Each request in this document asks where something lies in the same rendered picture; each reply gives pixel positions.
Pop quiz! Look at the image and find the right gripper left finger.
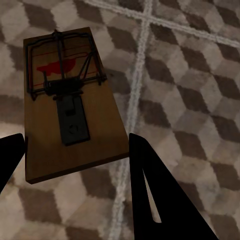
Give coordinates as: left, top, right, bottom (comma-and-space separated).
0, 133, 25, 193

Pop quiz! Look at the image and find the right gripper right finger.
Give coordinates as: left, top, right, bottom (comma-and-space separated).
129, 133, 219, 240

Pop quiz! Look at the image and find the mousetrap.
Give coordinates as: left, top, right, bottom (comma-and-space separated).
23, 27, 130, 185

